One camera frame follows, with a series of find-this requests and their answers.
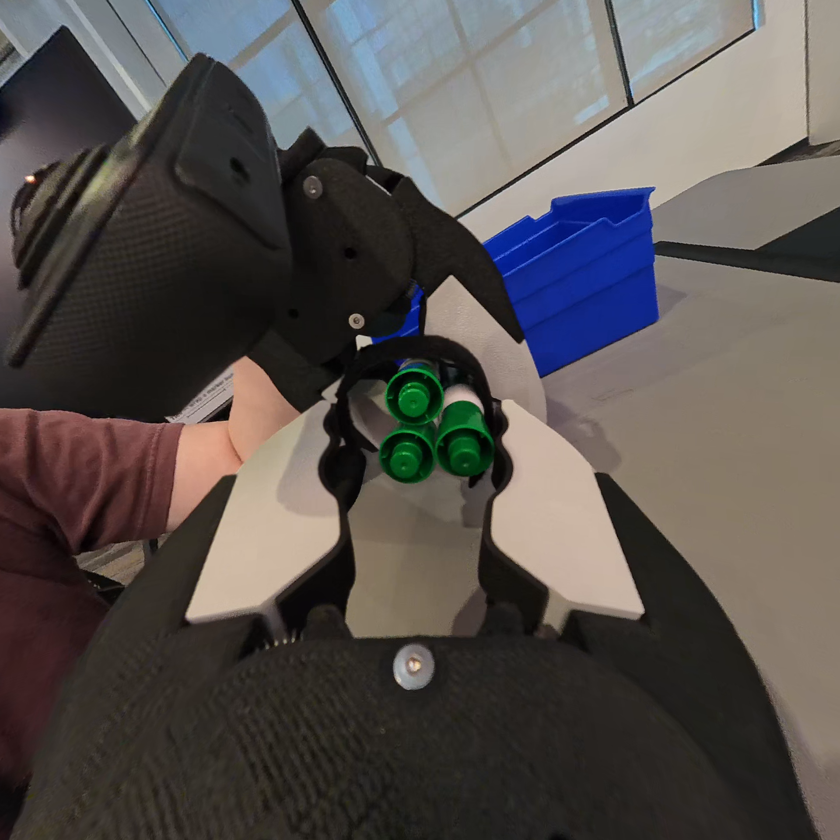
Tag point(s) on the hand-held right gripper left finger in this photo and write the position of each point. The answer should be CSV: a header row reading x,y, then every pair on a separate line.
x,y
262,538

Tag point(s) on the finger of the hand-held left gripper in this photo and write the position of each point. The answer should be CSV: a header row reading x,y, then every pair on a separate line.
x,y
365,420
485,341

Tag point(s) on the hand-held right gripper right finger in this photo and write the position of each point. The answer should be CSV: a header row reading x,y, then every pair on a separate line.
x,y
564,538

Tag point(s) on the green dry-erase marker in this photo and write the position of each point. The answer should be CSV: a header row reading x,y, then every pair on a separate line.
x,y
463,441
407,454
412,397

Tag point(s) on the person's left forearm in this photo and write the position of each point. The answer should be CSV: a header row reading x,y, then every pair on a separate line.
x,y
98,472

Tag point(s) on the blue plastic bin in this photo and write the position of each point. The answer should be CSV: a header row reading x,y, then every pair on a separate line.
x,y
577,282

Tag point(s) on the person's maroon shirt torso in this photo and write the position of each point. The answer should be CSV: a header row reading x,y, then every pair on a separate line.
x,y
39,656

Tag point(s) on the large window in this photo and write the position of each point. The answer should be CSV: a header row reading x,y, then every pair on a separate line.
x,y
459,79

